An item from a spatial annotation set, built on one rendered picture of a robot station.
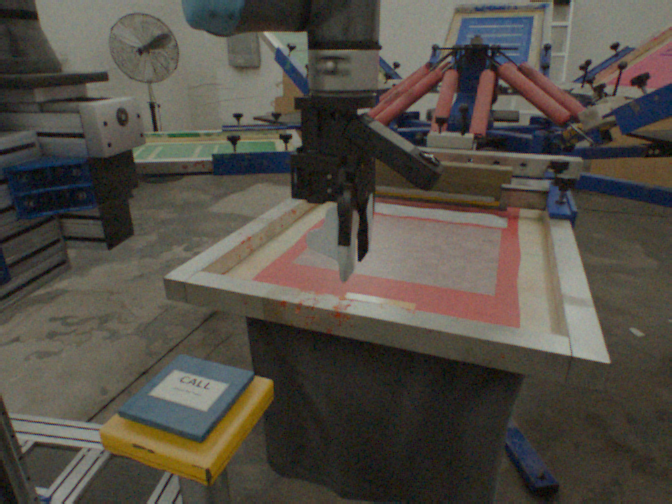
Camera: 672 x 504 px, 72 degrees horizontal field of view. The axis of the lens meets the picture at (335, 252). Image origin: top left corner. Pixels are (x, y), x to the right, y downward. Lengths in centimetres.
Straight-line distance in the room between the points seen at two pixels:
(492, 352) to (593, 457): 141
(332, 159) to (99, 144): 51
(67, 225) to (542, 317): 84
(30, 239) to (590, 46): 490
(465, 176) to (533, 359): 60
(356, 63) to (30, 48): 66
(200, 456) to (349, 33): 42
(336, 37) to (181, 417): 40
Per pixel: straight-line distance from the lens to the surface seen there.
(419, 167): 49
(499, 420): 76
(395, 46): 535
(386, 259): 82
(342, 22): 49
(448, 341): 57
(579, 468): 191
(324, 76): 50
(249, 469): 174
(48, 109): 97
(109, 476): 156
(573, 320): 64
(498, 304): 71
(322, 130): 53
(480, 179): 109
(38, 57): 101
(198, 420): 48
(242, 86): 609
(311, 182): 53
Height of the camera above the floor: 129
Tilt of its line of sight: 24 degrees down
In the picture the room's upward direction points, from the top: straight up
